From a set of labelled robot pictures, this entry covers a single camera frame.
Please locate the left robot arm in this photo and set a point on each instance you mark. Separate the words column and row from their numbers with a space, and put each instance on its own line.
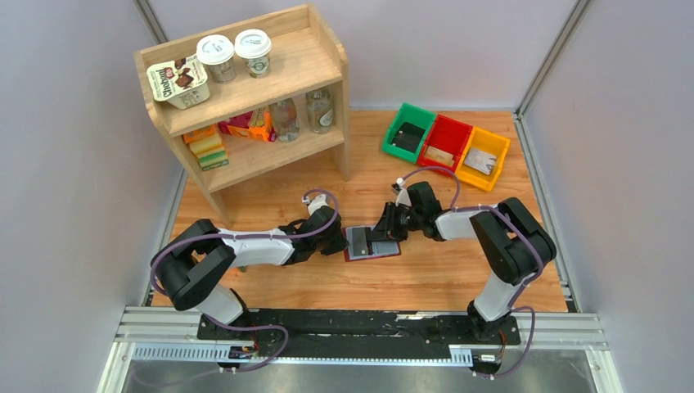
column 189, row 270

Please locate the wooden two-tier shelf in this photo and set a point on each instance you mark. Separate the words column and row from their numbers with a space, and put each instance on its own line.
column 306, row 55

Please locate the white-lidded coffee cup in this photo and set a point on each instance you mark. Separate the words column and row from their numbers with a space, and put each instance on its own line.
column 253, row 46
column 216, row 53

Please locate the tan card in red bin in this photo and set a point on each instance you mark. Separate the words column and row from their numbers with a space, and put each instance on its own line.
column 438, row 156

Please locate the orange pink snack box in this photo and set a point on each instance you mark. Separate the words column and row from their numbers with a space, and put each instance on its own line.
column 256, row 125

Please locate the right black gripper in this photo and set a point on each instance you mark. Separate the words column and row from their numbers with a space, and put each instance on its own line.
column 392, row 222

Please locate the silver card in yellow bin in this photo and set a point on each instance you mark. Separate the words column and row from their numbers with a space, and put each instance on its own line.
column 481, row 161

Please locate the black card in green bin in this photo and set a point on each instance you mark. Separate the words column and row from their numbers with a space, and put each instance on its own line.
column 408, row 137

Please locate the stacked yellow green sponges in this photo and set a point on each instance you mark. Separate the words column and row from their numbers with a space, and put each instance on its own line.
column 207, row 146

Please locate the right white-lidded coffee cup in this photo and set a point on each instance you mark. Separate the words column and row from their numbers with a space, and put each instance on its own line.
column 253, row 46

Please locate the green plastic bin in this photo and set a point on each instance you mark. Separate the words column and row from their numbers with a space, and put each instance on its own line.
column 413, row 114

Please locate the left white-lidded coffee cup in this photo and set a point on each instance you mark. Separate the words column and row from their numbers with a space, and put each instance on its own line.
column 216, row 53

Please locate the Chobani yogurt cup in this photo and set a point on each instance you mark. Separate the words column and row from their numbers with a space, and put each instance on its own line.
column 182, row 83

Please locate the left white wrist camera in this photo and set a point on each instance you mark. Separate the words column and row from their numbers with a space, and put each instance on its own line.
column 316, row 203

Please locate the glass bottle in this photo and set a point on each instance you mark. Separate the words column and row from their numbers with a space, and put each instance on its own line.
column 319, row 110
column 285, row 120

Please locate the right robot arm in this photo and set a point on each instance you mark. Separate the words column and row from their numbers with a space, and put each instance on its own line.
column 514, row 243

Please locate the left glass bottle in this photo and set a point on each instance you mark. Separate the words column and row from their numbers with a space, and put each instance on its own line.
column 285, row 120

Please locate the black silver credit card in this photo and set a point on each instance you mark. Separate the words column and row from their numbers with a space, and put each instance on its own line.
column 359, row 245

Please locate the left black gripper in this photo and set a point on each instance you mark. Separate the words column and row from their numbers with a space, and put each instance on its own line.
column 336, row 239

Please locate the red plastic bin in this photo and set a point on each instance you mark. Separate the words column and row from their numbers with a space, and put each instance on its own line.
column 449, row 135

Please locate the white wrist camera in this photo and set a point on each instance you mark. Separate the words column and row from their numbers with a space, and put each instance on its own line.
column 316, row 203
column 401, row 192

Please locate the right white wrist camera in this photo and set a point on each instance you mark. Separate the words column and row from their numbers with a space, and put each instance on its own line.
column 401, row 192

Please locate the right glass bottle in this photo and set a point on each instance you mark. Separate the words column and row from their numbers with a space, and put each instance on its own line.
column 319, row 110

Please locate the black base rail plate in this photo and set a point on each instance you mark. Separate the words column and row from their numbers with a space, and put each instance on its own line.
column 363, row 334

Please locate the red leather card holder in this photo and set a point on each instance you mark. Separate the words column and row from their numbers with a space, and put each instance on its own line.
column 379, row 250

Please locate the yellow plastic bin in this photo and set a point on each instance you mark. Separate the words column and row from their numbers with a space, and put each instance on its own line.
column 485, row 141

